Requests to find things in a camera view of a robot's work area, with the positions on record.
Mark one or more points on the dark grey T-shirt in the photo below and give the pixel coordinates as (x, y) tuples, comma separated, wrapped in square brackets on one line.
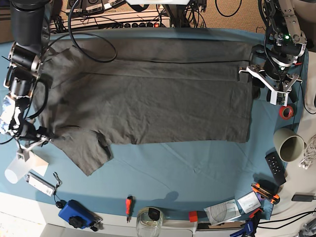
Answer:
[(155, 91)]

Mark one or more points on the orange handled screwdriver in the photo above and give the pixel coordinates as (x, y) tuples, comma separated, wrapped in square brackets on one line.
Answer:
[(128, 204)]

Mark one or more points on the white paper sheet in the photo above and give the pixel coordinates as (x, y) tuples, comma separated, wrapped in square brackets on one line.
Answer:
[(38, 164)]

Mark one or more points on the black power strip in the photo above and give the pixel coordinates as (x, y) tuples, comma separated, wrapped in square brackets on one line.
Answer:
[(152, 24)]

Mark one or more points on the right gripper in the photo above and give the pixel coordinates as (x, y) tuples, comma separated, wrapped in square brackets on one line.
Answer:
[(26, 131)]

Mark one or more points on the black remote control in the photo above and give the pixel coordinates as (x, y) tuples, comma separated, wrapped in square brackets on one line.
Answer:
[(276, 167)]

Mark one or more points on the white labelled box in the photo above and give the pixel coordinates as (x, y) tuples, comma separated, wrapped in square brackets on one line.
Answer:
[(40, 184)]

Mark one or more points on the clear glass jar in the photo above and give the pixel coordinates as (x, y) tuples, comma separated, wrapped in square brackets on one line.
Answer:
[(149, 222)]

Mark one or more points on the white card packet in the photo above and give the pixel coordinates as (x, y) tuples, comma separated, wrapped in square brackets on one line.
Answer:
[(249, 202)]

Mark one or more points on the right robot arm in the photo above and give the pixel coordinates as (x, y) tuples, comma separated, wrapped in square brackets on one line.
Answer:
[(31, 32)]

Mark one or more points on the beige ceramic mug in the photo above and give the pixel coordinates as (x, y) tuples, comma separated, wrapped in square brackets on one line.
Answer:
[(288, 144)]

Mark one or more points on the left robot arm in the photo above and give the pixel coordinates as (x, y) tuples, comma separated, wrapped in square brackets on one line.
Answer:
[(284, 41)]

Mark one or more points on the folded paper leaflet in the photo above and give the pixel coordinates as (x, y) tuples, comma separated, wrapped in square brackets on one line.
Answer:
[(222, 212)]

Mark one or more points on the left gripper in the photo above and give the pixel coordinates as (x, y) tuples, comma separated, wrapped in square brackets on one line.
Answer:
[(275, 70)]

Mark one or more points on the blue black clamp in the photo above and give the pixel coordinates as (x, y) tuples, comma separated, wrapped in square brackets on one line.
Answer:
[(251, 225)]

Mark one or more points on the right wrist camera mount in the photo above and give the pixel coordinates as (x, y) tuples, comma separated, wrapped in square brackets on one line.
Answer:
[(23, 152)]

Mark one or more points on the translucent plastic cup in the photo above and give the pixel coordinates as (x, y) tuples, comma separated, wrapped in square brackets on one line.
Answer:
[(18, 168)]

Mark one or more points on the black power adapter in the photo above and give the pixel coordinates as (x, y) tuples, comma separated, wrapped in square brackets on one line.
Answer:
[(303, 197)]

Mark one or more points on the blue table cloth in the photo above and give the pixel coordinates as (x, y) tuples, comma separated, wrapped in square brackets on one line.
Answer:
[(178, 177)]

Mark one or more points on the blue box with knob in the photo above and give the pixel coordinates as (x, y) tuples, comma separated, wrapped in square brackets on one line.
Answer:
[(76, 215)]

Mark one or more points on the orange black utility knife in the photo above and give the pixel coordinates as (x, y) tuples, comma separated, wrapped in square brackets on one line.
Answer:
[(270, 196)]

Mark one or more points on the small red cube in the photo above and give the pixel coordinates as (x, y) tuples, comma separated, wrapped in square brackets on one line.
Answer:
[(193, 216)]

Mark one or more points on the red tape roll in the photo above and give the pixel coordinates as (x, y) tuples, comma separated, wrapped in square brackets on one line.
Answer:
[(287, 112)]

